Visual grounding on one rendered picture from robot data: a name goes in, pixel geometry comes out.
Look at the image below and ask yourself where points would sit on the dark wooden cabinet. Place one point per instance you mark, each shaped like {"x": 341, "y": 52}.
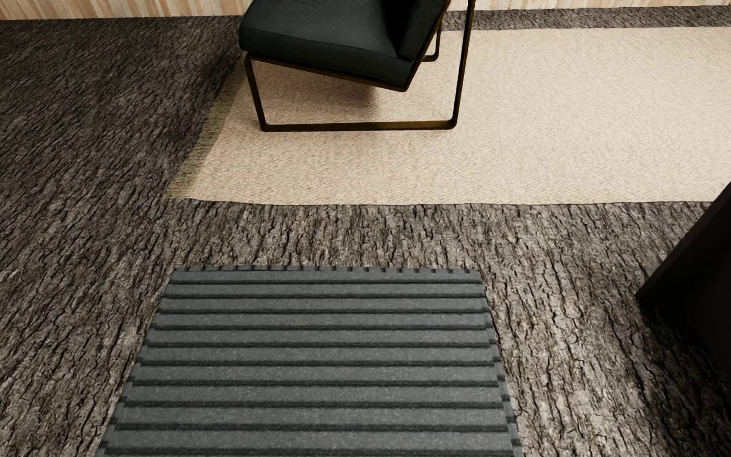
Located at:
{"x": 724, "y": 285}

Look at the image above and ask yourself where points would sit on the beige woven rug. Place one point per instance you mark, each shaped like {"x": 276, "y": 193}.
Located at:
{"x": 562, "y": 127}

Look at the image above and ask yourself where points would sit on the black armchair with metal frame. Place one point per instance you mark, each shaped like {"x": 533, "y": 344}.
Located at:
{"x": 334, "y": 35}

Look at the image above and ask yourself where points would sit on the grey ribbed door mat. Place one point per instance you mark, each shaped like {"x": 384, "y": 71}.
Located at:
{"x": 318, "y": 365}

